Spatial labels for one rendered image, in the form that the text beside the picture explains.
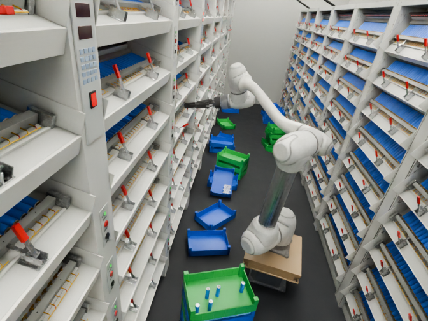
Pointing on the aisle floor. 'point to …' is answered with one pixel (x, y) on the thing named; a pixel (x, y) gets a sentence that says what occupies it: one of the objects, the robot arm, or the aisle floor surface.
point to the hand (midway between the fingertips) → (190, 105)
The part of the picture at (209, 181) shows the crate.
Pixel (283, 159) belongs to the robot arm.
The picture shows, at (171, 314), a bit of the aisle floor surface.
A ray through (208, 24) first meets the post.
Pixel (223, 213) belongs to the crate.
